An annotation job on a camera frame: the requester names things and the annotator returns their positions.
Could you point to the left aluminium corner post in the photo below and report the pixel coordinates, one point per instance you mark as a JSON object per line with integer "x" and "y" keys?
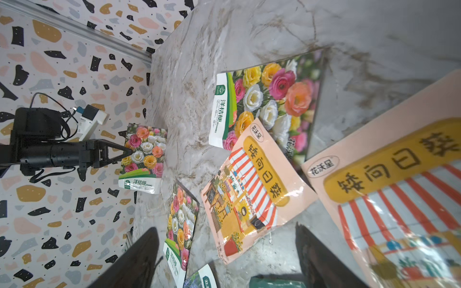
{"x": 48, "y": 17}

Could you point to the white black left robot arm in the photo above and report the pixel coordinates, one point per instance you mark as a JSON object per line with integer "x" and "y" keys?
{"x": 34, "y": 146}

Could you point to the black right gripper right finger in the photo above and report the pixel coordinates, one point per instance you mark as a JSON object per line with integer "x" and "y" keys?
{"x": 319, "y": 266}

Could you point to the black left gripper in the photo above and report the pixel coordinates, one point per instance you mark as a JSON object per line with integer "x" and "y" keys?
{"x": 94, "y": 153}

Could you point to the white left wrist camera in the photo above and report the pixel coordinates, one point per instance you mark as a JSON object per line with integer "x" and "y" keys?
{"x": 90, "y": 118}

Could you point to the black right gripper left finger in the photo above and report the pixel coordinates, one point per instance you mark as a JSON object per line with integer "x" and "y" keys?
{"x": 136, "y": 267}

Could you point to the sunflower seed packet pink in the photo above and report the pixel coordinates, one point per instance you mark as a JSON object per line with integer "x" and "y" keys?
{"x": 393, "y": 188}
{"x": 255, "y": 191}

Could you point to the lavender seed packet right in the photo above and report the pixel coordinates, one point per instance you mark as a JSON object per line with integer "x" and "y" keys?
{"x": 265, "y": 282}

